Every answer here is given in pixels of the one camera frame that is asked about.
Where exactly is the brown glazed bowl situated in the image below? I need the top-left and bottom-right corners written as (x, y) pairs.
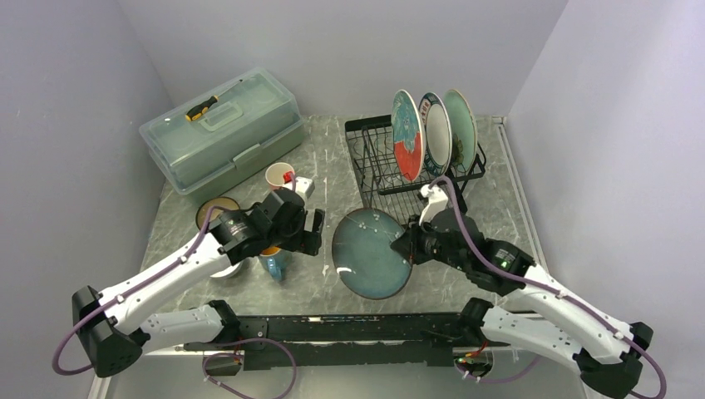
top-left (195, 196), bottom-right (240, 229)

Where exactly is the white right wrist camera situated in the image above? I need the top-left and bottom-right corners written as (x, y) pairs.
top-left (419, 185), bottom-right (449, 224)

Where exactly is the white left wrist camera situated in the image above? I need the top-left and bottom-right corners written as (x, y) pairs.
top-left (283, 171), bottom-right (315, 202)

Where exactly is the dark blue speckled plate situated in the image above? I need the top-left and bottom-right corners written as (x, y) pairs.
top-left (332, 208), bottom-right (412, 300)

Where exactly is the green translucent plastic storage box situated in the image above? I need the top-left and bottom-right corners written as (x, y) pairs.
top-left (139, 67), bottom-right (305, 202)

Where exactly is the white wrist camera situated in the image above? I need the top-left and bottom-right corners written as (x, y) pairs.
top-left (419, 185), bottom-right (449, 224)
top-left (283, 171), bottom-right (315, 202)

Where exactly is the black wire dish rack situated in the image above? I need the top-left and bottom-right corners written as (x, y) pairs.
top-left (344, 114), bottom-right (488, 233)

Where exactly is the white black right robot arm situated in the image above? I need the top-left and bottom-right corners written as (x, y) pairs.
top-left (390, 209), bottom-right (653, 398)

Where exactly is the yellow black handled screwdriver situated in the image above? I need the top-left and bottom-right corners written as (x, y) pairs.
top-left (185, 79), bottom-right (243, 121)

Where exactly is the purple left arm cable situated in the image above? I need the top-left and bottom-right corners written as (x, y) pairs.
top-left (52, 204), bottom-right (233, 377)

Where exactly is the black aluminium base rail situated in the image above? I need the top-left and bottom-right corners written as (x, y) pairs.
top-left (99, 313), bottom-right (513, 381)

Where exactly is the red teal rimmed plate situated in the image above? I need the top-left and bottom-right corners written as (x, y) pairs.
top-left (418, 92), bottom-right (453, 177)

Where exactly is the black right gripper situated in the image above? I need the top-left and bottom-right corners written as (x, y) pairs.
top-left (392, 210), bottom-right (469, 272)

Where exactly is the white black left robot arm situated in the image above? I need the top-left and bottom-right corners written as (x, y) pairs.
top-left (71, 188), bottom-right (325, 377)

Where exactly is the light blue flower plate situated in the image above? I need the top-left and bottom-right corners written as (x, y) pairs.
top-left (443, 89), bottom-right (477, 174)

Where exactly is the white ceramic bowl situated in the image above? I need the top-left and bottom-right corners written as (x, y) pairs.
top-left (210, 262), bottom-right (243, 279)

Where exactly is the blue mug orange inside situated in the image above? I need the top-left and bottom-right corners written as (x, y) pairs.
top-left (258, 247), bottom-right (292, 282)

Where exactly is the pink ceramic mug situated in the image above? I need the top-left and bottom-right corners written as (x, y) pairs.
top-left (264, 162), bottom-right (296, 190)

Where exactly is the red teal flower plate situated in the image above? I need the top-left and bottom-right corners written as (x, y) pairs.
top-left (391, 89), bottom-right (426, 182)

